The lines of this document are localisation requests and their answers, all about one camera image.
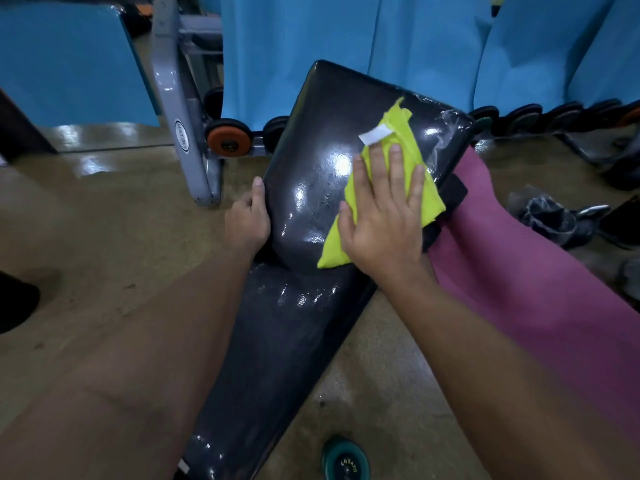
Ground person's left forearm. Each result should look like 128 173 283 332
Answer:
0 247 255 480

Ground black dumbbell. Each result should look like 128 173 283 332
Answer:
203 85 225 121
261 115 291 155

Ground black metal equipment frame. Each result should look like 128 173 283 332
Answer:
559 129 640 191

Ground person's left hand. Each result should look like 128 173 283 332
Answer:
223 176 273 259

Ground blue cloth sheet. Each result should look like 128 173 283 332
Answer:
0 1 161 129
219 0 381 132
567 0 640 109
471 0 617 116
369 0 494 113

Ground black padded gym bench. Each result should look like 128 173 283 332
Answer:
172 59 477 480

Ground teal dumbbell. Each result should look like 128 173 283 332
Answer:
321 435 371 480

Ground person's right hand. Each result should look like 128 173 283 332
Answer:
337 142 434 291

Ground person's right forearm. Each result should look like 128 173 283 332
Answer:
382 267 640 480

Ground yellow cleaning cloth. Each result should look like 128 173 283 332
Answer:
317 96 447 270

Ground pink exercise mat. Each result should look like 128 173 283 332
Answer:
427 146 640 437

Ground row of dark dumbbells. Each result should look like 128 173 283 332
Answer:
468 97 640 139

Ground grey metal dumbbell rack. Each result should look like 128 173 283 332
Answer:
151 0 289 209

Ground crumpled black plastic bag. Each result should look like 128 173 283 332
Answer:
507 186 612 251

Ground dark brown door frame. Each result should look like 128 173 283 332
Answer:
0 89 57 163

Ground black round trash bin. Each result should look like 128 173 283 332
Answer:
0 270 41 335

